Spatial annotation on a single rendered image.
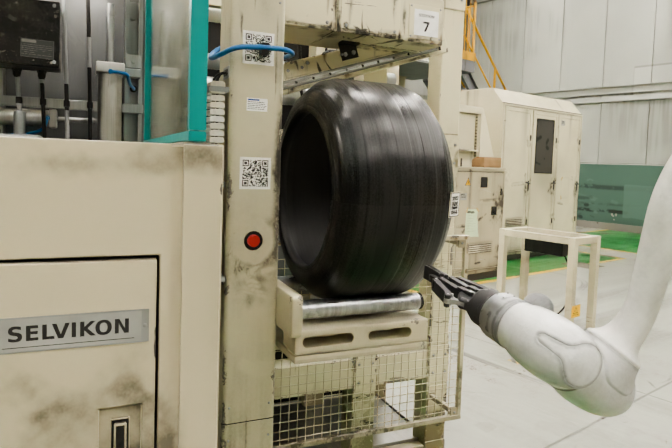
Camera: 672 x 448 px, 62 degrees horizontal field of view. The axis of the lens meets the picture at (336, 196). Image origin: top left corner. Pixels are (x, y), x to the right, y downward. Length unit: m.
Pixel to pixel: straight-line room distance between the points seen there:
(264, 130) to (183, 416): 0.81
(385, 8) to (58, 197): 1.37
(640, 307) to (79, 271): 0.88
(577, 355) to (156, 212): 0.64
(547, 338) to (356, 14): 1.14
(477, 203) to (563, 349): 5.41
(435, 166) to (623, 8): 12.69
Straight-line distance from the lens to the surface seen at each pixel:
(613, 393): 1.11
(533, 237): 4.24
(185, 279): 0.64
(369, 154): 1.24
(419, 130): 1.33
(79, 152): 0.62
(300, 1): 1.71
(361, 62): 1.90
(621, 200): 13.31
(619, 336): 1.11
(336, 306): 1.38
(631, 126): 13.37
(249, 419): 1.48
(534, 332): 0.97
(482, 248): 6.46
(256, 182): 1.34
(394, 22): 1.82
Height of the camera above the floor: 1.25
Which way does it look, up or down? 3 degrees down
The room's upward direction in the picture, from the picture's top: 2 degrees clockwise
